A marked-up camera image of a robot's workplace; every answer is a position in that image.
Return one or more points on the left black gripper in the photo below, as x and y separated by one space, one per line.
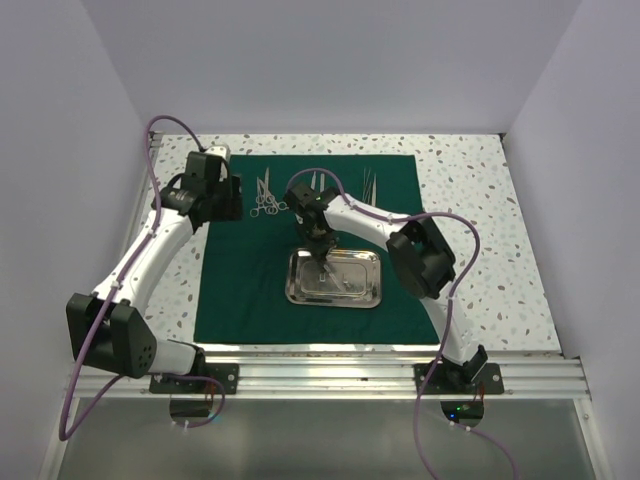
232 207

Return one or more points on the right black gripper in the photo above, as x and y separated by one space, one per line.
317 248

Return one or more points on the steel surgical scissors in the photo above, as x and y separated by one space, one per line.
275 207

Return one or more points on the steel needle holder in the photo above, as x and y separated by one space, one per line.
257 202

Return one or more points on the steel forceps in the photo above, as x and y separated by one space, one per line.
367 185

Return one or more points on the steel instrument tray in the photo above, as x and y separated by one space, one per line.
359 271

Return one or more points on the dark green surgical cloth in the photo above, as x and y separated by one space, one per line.
242 297

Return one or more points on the pointed steel tweezers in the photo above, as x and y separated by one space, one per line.
373 191

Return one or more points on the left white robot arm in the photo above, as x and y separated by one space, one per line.
107 327

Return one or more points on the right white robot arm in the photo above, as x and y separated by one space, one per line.
421 259

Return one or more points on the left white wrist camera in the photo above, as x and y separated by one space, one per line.
219 150

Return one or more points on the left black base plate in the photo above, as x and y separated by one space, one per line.
215 377

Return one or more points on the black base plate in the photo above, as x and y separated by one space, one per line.
215 377
450 381

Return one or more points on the aluminium mounting rail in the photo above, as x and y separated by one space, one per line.
394 375

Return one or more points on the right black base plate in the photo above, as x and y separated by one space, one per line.
450 381

